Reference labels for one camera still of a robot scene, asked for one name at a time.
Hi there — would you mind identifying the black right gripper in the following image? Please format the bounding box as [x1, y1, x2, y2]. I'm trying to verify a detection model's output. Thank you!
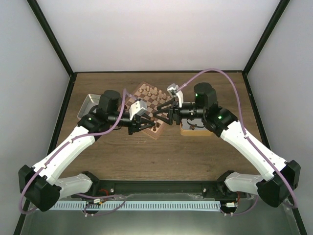
[154, 99, 206, 125]

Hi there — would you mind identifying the gold tin box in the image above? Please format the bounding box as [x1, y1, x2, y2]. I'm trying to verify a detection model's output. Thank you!
[180, 118, 213, 136]

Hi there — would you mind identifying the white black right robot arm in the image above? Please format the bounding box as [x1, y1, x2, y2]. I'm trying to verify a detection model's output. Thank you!
[153, 82, 301, 208]

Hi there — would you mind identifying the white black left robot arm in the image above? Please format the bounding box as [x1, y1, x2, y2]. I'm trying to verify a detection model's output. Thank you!
[18, 90, 154, 212]

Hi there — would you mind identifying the wooden chess board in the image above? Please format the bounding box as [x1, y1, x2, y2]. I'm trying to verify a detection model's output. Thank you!
[132, 82, 171, 140]

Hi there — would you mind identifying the pink tin box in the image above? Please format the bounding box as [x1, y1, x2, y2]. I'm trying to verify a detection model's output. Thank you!
[77, 94, 100, 120]

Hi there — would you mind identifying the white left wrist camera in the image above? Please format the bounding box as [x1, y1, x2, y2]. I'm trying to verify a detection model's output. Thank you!
[129, 99, 147, 120]

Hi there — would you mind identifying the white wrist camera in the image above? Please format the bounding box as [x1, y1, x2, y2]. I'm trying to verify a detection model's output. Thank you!
[129, 99, 147, 120]
[167, 83, 184, 108]

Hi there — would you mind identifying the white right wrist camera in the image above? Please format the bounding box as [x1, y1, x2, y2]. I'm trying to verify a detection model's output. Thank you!
[167, 83, 184, 108]

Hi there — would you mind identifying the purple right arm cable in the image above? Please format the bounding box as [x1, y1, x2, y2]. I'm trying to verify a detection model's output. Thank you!
[179, 68, 299, 216]

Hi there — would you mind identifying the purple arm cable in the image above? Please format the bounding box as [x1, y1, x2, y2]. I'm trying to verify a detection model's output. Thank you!
[179, 68, 299, 216]
[18, 88, 142, 215]

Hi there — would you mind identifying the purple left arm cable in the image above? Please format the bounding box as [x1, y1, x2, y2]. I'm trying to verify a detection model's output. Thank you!
[18, 88, 142, 215]

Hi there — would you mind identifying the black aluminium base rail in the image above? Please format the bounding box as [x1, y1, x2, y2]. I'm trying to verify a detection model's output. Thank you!
[86, 180, 247, 200]

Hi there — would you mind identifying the white slotted cable duct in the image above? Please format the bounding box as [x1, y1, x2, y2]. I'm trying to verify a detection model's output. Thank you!
[51, 201, 221, 212]

